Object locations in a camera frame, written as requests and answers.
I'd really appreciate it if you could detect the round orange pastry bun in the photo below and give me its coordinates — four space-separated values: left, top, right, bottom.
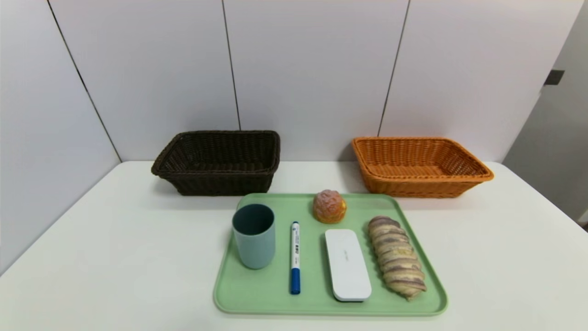
313 189 348 224

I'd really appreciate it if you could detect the blue-grey plastic cup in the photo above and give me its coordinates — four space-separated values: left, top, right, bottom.
232 204 277 270

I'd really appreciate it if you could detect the white marker pen blue cap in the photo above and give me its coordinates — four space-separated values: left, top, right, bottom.
290 221 301 296

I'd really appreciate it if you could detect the long striped bread loaf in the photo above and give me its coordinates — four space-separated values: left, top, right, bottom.
367 216 427 302

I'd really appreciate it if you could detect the dark brown wicker basket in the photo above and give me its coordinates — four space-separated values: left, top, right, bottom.
151 130 281 196

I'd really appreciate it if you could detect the orange wicker basket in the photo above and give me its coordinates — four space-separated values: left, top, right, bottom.
351 137 495 199

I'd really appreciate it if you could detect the white rectangular case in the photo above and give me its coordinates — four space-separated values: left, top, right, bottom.
325 229 373 302

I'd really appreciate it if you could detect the light green plastic tray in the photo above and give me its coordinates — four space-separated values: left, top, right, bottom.
213 193 449 317

